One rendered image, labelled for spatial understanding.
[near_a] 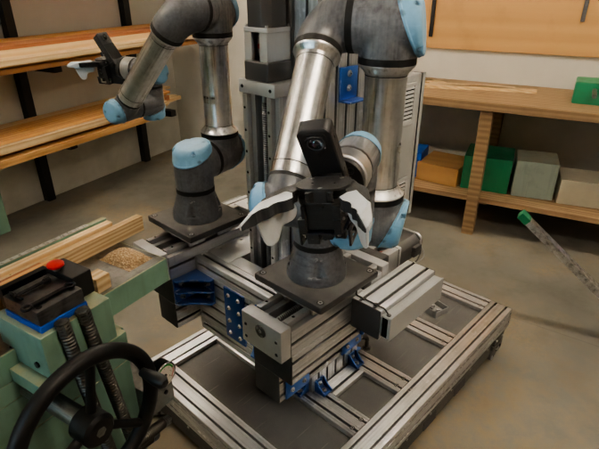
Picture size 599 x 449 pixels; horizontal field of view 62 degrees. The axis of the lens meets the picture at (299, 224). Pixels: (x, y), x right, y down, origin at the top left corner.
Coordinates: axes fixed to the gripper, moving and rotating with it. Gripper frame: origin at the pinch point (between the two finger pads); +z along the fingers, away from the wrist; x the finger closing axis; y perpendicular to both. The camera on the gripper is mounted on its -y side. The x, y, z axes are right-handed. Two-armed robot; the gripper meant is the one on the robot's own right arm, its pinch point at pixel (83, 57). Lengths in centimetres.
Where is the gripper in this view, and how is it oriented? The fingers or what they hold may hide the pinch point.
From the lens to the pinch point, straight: 196.5
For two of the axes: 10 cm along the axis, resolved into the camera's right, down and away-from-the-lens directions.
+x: 4.8, -5.1, 7.2
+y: 0.7, 8.4, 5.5
